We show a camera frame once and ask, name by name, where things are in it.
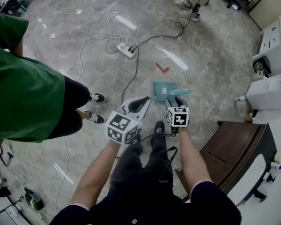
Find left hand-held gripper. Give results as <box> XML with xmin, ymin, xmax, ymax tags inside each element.
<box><xmin>104</xmin><ymin>95</ymin><xmax>152</xmax><ymax>146</ymax></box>

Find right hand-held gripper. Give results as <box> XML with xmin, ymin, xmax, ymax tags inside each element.
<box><xmin>164</xmin><ymin>96</ymin><xmax>191</xmax><ymax>128</ymax></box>

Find teal dustpan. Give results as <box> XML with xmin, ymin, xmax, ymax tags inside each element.
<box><xmin>152</xmin><ymin>78</ymin><xmax>191</xmax><ymax>104</ymax></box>

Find person's right forearm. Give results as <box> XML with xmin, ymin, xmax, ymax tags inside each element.
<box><xmin>177</xmin><ymin>127</ymin><xmax>213</xmax><ymax>196</ymax></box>

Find person's left forearm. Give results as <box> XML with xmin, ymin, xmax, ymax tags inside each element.
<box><xmin>69</xmin><ymin>138</ymin><xmax>124</xmax><ymax>211</ymax></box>

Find person's right shoe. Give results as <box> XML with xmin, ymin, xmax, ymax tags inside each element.
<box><xmin>154</xmin><ymin>120</ymin><xmax>166</xmax><ymax>135</ymax></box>

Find person's shoe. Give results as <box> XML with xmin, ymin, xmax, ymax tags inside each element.
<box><xmin>128</xmin><ymin>132</ymin><xmax>142</xmax><ymax>145</ymax></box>
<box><xmin>154</xmin><ymin>120</ymin><xmax>166</xmax><ymax>135</ymax></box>

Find red tape floor mark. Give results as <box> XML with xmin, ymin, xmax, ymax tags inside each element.
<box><xmin>155</xmin><ymin>62</ymin><xmax>170</xmax><ymax>74</ymax></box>

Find person's left shoe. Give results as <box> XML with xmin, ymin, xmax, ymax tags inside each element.
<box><xmin>128</xmin><ymin>132</ymin><xmax>142</xmax><ymax>145</ymax></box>

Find white power strip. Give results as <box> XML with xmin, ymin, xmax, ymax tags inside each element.
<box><xmin>116</xmin><ymin>43</ymin><xmax>135</xmax><ymax>59</ymax></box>

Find person's dark trousers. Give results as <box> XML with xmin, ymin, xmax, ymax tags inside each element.
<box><xmin>109</xmin><ymin>132</ymin><xmax>179</xmax><ymax>203</ymax></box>

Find brown wooden cabinet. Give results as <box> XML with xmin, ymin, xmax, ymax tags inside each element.
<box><xmin>175</xmin><ymin>120</ymin><xmax>278</xmax><ymax>203</ymax></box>

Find red capped bottle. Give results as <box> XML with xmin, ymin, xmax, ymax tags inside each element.
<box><xmin>244</xmin><ymin>110</ymin><xmax>255</xmax><ymax>123</ymax></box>

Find black round bin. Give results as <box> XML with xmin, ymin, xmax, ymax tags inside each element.
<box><xmin>252</xmin><ymin>56</ymin><xmax>271</xmax><ymax>76</ymax></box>

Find person's shirt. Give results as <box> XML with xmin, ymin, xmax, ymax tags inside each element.
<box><xmin>49</xmin><ymin>180</ymin><xmax>242</xmax><ymax>225</ymax></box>

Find white small cabinet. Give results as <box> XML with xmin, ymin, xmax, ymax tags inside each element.
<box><xmin>251</xmin><ymin>16</ymin><xmax>281</xmax><ymax>76</ymax></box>

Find pale door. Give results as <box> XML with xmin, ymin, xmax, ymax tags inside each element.
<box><xmin>247</xmin><ymin>0</ymin><xmax>281</xmax><ymax>31</ymax></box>

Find black bag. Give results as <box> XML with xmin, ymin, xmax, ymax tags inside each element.
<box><xmin>24</xmin><ymin>187</ymin><xmax>44</xmax><ymax>211</ymax></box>

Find black power cable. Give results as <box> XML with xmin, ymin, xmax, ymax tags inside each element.
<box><xmin>120</xmin><ymin>21</ymin><xmax>186</xmax><ymax>104</ymax></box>

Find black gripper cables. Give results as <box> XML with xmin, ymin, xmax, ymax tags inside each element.
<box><xmin>140</xmin><ymin>127</ymin><xmax>179</xmax><ymax>185</ymax></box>

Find white floor cable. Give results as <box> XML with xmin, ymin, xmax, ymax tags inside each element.
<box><xmin>53</xmin><ymin>0</ymin><xmax>129</xmax><ymax>214</ymax></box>

